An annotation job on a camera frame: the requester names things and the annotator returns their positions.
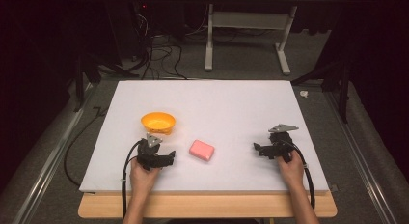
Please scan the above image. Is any black metal stand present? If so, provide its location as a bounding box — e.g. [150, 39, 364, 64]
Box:
[72, 49, 141, 113]
[290, 58, 352, 125]

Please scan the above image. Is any orange plastic bowl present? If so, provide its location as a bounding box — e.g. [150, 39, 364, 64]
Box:
[140, 111, 177, 136]

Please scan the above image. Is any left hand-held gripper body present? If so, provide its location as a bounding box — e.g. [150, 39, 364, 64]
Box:
[136, 132, 169, 171]

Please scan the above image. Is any metal floor rail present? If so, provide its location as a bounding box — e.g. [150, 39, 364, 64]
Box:
[12, 83, 97, 224]
[324, 88, 399, 224]

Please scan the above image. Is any wooden table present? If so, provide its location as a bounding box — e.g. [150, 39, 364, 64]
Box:
[77, 190, 339, 219]

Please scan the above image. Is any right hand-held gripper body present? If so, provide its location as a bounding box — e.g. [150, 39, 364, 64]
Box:
[266, 123, 300, 163]

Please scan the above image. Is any black floor cable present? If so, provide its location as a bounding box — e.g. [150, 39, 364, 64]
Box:
[63, 105, 109, 188]

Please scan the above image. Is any white table mat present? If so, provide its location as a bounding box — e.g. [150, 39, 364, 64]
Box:
[78, 79, 330, 195]

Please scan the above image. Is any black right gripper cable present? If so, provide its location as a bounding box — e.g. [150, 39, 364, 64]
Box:
[280, 139, 316, 212]

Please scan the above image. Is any white metal desk frame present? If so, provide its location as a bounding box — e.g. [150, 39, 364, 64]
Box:
[204, 3, 299, 76]

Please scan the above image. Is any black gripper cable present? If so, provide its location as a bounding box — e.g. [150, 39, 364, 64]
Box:
[121, 139, 144, 220]
[280, 139, 316, 212]

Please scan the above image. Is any person's left hand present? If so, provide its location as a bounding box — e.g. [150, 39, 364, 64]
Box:
[129, 157, 162, 195]

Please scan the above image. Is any tangle of black cables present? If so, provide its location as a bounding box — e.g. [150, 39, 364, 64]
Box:
[130, 11, 189, 81]

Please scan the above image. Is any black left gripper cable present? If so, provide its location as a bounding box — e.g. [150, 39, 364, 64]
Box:
[121, 139, 144, 220]

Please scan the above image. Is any person's right hand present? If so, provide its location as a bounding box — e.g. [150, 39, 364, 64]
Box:
[277, 151, 306, 190]

